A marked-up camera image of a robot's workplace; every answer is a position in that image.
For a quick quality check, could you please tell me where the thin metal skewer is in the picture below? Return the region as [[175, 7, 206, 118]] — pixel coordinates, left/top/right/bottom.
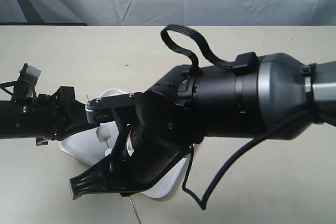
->
[[85, 93, 142, 224]]

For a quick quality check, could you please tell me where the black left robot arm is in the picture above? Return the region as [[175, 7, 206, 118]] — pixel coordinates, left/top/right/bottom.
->
[[1, 86, 99, 145]]

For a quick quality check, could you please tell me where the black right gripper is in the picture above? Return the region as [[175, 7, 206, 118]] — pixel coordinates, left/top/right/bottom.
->
[[69, 91, 204, 200]]

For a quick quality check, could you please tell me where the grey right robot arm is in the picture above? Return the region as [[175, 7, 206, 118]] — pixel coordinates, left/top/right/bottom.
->
[[70, 53, 335, 198]]

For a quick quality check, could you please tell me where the white plastic tray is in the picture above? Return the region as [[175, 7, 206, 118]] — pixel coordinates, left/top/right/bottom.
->
[[58, 88, 190, 198]]

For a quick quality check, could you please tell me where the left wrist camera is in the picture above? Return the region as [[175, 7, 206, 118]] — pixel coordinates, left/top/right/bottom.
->
[[13, 63, 41, 104]]

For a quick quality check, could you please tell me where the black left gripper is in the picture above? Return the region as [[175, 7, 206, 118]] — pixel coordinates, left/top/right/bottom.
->
[[35, 86, 92, 145]]

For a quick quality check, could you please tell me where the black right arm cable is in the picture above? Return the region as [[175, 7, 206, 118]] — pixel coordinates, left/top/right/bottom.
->
[[160, 24, 336, 204]]

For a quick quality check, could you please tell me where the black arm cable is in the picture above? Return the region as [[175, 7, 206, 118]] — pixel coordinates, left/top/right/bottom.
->
[[0, 82, 16, 96], [160, 24, 336, 204]]

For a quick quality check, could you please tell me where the white marshmallow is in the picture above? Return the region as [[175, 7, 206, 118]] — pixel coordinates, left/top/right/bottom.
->
[[96, 125, 111, 142]]

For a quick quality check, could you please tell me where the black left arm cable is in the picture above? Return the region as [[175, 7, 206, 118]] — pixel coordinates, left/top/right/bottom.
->
[[0, 82, 16, 96]]

